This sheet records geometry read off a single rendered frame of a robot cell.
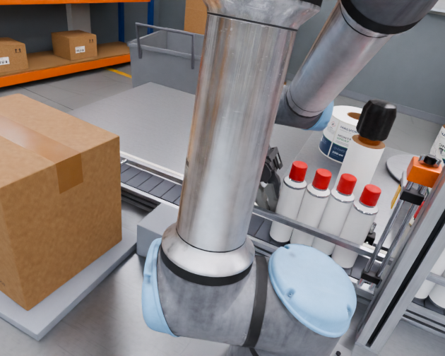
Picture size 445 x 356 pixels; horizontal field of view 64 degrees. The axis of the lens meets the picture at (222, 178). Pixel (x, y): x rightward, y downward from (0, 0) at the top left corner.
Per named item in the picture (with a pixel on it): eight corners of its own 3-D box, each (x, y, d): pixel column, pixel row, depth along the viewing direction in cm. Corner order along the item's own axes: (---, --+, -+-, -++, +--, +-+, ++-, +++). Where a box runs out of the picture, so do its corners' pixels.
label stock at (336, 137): (382, 168, 125) (398, 131, 117) (328, 164, 122) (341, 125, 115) (359, 143, 142) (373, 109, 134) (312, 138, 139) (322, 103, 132)
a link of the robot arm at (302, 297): (338, 385, 46) (381, 321, 38) (236, 369, 45) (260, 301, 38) (322, 307, 56) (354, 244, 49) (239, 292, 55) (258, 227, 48)
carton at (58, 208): (122, 240, 82) (120, 135, 68) (27, 312, 64) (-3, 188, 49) (36, 191, 93) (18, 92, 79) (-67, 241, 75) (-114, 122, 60)
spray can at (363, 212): (356, 261, 82) (390, 188, 71) (348, 273, 79) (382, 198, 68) (335, 250, 85) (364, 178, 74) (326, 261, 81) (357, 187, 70)
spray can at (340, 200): (333, 246, 86) (362, 174, 75) (331, 260, 82) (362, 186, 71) (312, 239, 87) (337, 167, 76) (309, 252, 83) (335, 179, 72)
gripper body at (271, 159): (285, 168, 86) (270, 121, 82) (274, 184, 79) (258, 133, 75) (256, 172, 90) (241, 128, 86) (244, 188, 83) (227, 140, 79)
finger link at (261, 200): (279, 205, 89) (268, 173, 86) (271, 218, 85) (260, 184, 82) (268, 207, 91) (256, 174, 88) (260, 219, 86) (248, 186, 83)
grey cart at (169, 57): (162, 107, 377) (166, 8, 326) (219, 119, 369) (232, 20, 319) (123, 140, 302) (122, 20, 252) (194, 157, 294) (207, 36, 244)
